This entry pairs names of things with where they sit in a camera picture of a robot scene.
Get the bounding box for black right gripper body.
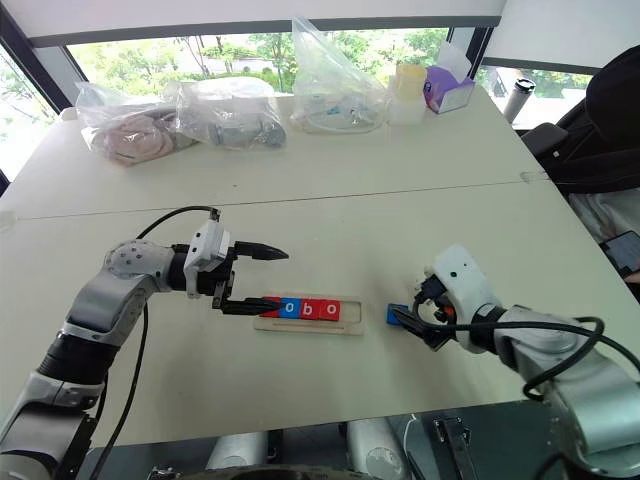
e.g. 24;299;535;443
412;272;454;352

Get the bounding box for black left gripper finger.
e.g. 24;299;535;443
221;296;281;318
233;240;291;262

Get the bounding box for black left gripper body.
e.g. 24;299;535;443
195;243;239;312

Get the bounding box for wooden letter tray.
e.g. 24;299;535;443
253;295;365;336

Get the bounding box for silver robot leg cylinder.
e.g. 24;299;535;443
206;431;272;472
346;417;407;477

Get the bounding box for dark rounded robot housing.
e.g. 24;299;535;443
149;463;362;480

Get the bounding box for plastic bag with grey items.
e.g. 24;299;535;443
167;78;289;151

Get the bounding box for plastic bag with pink cloth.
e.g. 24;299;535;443
74;79;202;169

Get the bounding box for black smartphone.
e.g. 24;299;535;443
599;230;640;277

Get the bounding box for grey chair armrest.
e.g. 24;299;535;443
519;122;570;157

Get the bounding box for purple tissue box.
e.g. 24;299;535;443
423;41;477;116

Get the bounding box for white tumbler with black lid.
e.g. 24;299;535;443
503;77;537;124

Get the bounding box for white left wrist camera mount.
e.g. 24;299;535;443
182;218;234;300

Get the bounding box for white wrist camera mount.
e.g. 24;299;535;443
182;218;234;300
423;243;505;354

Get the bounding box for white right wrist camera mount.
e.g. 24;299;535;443
423;243;505;354

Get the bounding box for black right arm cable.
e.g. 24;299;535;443
412;285;640;402

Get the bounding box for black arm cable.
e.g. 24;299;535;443
87;205;224;480
412;285;640;402

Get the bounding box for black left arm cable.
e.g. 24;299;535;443
87;205;224;480

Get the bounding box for black metal bracket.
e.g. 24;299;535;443
431;414;482;480

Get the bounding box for plastic bag with white cables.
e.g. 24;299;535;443
290;17;392;136

